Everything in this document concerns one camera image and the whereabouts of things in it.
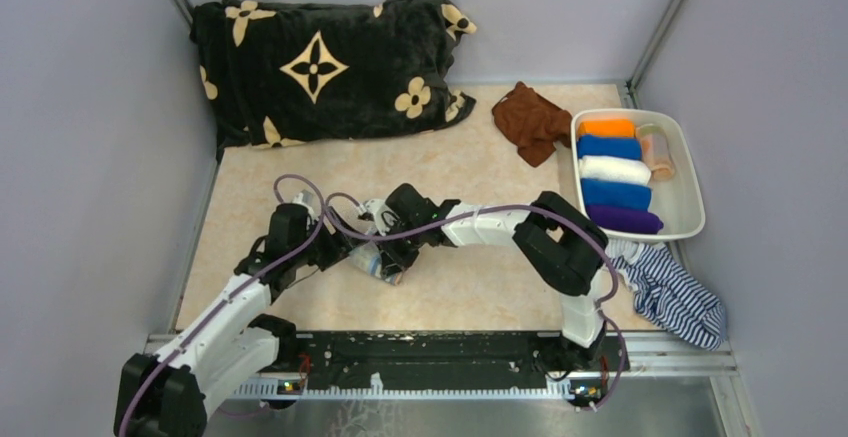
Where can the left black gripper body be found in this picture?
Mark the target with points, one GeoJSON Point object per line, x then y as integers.
{"type": "Point", "coordinates": [311, 227]}

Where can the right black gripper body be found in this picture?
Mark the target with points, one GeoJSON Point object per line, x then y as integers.
{"type": "Point", "coordinates": [402, 249]}

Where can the orange blue patterned towel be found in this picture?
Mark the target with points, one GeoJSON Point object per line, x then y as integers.
{"type": "Point", "coordinates": [370, 259]}

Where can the brown towel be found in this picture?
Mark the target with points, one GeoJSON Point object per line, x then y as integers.
{"type": "Point", "coordinates": [532, 123]}

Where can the orange polka dot towel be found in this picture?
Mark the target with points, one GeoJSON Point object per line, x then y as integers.
{"type": "Point", "coordinates": [655, 151]}

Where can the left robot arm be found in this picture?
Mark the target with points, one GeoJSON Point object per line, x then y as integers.
{"type": "Point", "coordinates": [174, 391]}

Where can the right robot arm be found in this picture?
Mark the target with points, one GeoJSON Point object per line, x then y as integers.
{"type": "Point", "coordinates": [558, 241]}

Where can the black pillow with beige flowers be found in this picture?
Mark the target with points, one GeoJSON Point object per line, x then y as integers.
{"type": "Point", "coordinates": [283, 74]}

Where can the white rolled towel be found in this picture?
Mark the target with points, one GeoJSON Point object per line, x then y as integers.
{"type": "Point", "coordinates": [614, 169]}

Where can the blue rolled towel lower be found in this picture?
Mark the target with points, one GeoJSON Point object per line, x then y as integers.
{"type": "Point", "coordinates": [616, 194]}

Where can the blue rolled towel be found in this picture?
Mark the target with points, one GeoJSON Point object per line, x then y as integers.
{"type": "Point", "coordinates": [625, 148]}
{"type": "Point", "coordinates": [616, 194]}

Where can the purple rolled towel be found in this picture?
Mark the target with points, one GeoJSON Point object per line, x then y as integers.
{"type": "Point", "coordinates": [625, 220]}

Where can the orange rolled towel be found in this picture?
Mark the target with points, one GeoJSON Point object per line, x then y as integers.
{"type": "Point", "coordinates": [611, 128]}

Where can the blue rolled towel upper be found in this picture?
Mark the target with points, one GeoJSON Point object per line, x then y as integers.
{"type": "Point", "coordinates": [625, 148]}

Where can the blue white striped towel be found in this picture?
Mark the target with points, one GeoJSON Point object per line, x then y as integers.
{"type": "Point", "coordinates": [667, 295]}

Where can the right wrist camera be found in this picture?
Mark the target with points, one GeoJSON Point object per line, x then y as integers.
{"type": "Point", "coordinates": [378, 212]}

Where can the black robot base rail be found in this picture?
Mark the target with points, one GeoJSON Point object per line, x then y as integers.
{"type": "Point", "coordinates": [448, 366]}

